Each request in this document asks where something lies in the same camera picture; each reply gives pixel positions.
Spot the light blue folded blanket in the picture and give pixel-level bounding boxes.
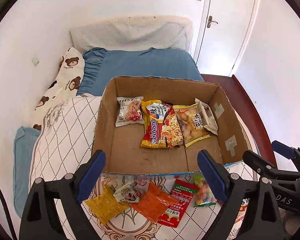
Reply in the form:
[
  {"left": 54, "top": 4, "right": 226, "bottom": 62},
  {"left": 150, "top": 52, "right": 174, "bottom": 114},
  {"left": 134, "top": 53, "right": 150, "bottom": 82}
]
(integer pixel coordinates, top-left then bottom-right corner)
[{"left": 13, "top": 126, "right": 40, "bottom": 218}]

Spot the Franzzi chocolate biscuit packet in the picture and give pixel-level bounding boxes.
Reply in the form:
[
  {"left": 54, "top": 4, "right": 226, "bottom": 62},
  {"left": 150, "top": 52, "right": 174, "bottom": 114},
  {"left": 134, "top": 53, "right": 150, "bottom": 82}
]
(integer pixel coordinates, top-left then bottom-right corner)
[{"left": 195, "top": 99, "right": 218, "bottom": 135}]

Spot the panda print snack bag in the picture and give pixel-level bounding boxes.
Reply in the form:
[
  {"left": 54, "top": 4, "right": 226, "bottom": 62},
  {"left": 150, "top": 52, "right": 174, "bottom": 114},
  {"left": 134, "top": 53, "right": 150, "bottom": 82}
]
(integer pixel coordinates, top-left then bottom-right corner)
[{"left": 235, "top": 199, "right": 249, "bottom": 223}]

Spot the white wall socket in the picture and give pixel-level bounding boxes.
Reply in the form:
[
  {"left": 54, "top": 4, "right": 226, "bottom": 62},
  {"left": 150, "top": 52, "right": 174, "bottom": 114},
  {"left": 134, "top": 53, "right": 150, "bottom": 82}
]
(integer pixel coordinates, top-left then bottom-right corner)
[{"left": 32, "top": 57, "right": 39, "bottom": 67}]

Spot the white candy packet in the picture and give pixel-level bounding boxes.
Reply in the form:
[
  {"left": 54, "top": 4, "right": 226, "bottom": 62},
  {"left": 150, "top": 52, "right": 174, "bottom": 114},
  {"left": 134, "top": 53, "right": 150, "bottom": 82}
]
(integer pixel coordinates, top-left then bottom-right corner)
[{"left": 113, "top": 181, "right": 144, "bottom": 203}]

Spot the white oat cookie packet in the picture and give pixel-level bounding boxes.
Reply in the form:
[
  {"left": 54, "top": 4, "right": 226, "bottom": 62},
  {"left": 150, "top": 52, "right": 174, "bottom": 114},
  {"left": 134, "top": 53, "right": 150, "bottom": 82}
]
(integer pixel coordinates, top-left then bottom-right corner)
[{"left": 115, "top": 96, "right": 145, "bottom": 127}]

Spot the bear print pillow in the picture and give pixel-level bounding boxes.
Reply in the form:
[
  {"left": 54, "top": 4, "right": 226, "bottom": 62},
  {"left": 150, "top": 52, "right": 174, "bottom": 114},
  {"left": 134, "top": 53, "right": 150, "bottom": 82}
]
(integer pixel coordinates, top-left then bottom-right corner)
[{"left": 31, "top": 47, "right": 85, "bottom": 130}]

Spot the open cardboard box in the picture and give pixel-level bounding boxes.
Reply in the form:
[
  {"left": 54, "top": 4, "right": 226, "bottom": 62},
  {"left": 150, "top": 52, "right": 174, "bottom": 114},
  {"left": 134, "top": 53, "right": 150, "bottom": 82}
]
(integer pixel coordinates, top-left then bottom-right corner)
[{"left": 93, "top": 76, "right": 251, "bottom": 175}]

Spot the blue bed sheet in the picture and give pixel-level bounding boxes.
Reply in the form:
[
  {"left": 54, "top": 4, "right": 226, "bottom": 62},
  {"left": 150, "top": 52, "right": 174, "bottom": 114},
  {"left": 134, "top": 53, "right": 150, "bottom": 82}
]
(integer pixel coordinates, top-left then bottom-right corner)
[{"left": 77, "top": 47, "right": 203, "bottom": 96}]

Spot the dark red wooden footboard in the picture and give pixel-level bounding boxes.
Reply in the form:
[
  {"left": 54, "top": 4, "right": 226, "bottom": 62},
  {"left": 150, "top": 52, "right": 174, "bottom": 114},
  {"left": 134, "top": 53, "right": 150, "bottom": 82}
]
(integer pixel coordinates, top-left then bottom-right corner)
[{"left": 202, "top": 74, "right": 277, "bottom": 166}]

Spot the colourful candy balls bag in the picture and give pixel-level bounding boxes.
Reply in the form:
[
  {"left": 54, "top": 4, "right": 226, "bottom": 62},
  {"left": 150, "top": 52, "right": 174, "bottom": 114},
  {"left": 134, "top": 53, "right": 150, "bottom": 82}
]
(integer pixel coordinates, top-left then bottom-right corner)
[{"left": 193, "top": 174, "right": 217, "bottom": 207}]

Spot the metal door handle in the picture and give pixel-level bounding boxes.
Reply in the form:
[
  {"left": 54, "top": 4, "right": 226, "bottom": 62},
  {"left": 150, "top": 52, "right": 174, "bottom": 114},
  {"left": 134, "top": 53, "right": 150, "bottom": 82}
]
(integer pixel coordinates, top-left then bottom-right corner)
[{"left": 206, "top": 16, "right": 218, "bottom": 28}]

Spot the yellow cookie snack bag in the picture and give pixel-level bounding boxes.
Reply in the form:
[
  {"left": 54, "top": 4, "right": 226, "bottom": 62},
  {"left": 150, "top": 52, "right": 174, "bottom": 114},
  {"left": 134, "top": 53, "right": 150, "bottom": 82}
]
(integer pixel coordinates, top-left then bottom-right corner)
[{"left": 173, "top": 103, "right": 210, "bottom": 147}]

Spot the white patterned quilt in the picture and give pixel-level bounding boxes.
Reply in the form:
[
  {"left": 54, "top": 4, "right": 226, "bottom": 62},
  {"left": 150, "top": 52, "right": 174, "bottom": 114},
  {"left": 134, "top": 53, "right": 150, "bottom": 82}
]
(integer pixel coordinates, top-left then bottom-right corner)
[{"left": 28, "top": 93, "right": 260, "bottom": 240}]

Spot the orange snack packet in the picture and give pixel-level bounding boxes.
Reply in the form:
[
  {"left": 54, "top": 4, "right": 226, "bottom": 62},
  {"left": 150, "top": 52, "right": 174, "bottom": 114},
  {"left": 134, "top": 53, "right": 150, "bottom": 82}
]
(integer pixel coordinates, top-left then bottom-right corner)
[{"left": 130, "top": 181, "right": 179, "bottom": 223}]

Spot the Sedaap instant noodle packet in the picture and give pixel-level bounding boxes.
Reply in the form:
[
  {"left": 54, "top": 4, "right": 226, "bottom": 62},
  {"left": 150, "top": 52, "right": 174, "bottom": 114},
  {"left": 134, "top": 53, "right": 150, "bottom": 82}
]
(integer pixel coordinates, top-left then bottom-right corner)
[{"left": 140, "top": 100, "right": 184, "bottom": 149}]

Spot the white door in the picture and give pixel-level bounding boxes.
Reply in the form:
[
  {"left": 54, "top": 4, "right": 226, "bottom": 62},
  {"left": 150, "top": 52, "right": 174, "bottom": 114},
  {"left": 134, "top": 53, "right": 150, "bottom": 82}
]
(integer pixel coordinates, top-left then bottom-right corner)
[{"left": 194, "top": 0, "right": 258, "bottom": 76}]

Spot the yellow snack packet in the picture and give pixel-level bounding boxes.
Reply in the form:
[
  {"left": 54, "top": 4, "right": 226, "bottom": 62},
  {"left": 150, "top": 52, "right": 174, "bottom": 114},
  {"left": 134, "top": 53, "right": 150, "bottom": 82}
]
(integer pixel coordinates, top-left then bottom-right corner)
[{"left": 84, "top": 185, "right": 130, "bottom": 225}]

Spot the white quilted headboard cover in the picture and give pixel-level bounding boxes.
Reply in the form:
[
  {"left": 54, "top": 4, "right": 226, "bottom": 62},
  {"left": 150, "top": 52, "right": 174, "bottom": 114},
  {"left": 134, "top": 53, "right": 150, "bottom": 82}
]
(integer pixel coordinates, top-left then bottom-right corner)
[{"left": 70, "top": 15, "right": 193, "bottom": 53}]

